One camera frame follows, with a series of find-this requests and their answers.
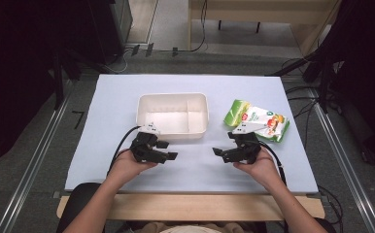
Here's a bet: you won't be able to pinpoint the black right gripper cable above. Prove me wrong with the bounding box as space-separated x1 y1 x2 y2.
256 140 289 187

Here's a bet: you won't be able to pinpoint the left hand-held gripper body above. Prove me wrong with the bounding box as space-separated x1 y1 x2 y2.
129 122 168 164

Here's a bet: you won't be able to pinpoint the white plastic container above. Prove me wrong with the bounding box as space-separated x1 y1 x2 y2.
136 92 210 141

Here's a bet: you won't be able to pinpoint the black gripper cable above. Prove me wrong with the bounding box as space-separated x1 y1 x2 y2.
256 140 289 187
109 125 142 174

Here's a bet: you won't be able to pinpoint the person's right hand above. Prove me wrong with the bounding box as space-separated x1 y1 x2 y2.
232 147 285 191

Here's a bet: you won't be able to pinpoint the metal floor rail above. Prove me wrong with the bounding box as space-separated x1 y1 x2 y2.
306 86 375 233
0 79 75 233

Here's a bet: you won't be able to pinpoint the white snack packet fruit print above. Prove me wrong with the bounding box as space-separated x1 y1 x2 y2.
238 106 290 144

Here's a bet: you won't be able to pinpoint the black curtain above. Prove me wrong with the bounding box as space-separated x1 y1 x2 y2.
315 0 375 168
0 0 112 173

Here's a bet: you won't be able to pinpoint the person's beige clothing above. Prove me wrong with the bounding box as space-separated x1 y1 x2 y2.
133 220 242 233

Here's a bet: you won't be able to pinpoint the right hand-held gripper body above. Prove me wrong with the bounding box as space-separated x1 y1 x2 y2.
222 121 263 165

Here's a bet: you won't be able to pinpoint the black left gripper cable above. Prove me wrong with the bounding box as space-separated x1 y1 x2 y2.
109 125 142 174

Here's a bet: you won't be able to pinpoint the person's left hand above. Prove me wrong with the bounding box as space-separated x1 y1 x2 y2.
108 149 159 186

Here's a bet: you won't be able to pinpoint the black metal stand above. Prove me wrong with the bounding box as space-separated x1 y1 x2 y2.
266 48 339 115
51 51 83 111

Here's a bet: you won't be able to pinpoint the wooden table frame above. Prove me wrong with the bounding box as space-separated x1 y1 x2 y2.
56 192 326 222

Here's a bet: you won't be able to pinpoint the green snack packet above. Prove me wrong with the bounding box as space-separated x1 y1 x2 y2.
222 99 252 128

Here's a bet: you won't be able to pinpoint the wooden furniture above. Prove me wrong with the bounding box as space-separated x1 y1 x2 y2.
188 0 343 56

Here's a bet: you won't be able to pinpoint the black cabinet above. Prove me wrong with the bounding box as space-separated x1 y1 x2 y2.
85 0 134 66

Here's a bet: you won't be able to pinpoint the black hanging cable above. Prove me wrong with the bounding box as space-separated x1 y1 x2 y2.
175 0 209 54

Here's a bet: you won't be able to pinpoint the black floor cables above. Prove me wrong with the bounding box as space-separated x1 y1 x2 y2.
282 57 323 150

